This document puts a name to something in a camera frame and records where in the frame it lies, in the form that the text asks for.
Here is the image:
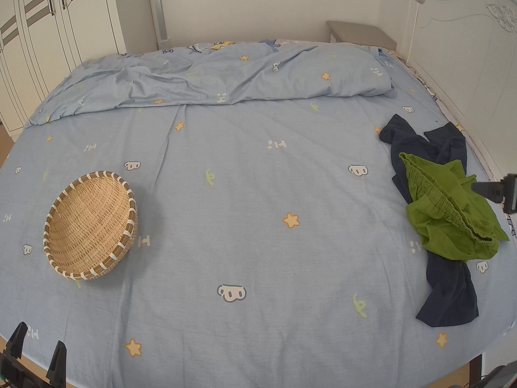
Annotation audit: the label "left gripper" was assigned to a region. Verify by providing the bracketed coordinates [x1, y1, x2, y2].
[0, 322, 67, 388]

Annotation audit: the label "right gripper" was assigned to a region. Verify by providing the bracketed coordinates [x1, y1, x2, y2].
[501, 173, 517, 214]

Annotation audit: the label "green shorts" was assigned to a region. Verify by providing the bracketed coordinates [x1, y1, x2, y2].
[399, 152, 510, 262]

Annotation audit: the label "round woven basket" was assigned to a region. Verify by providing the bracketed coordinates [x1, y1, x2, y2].
[43, 171, 139, 280]

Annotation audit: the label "bed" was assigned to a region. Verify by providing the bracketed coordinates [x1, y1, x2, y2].
[0, 0, 517, 388]

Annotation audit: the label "dark blue T-shirt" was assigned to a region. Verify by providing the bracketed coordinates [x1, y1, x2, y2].
[379, 114, 480, 327]

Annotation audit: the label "grey bedside table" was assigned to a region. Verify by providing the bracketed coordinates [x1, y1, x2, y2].
[326, 20, 398, 51]

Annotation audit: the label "pale blue quilt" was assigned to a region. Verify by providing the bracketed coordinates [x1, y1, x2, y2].
[26, 39, 396, 127]

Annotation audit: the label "white wardrobe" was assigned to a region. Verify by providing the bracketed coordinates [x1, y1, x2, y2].
[0, 0, 128, 140]

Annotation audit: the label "white wall pipe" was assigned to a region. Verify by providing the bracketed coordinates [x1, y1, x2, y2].
[145, 0, 169, 51]

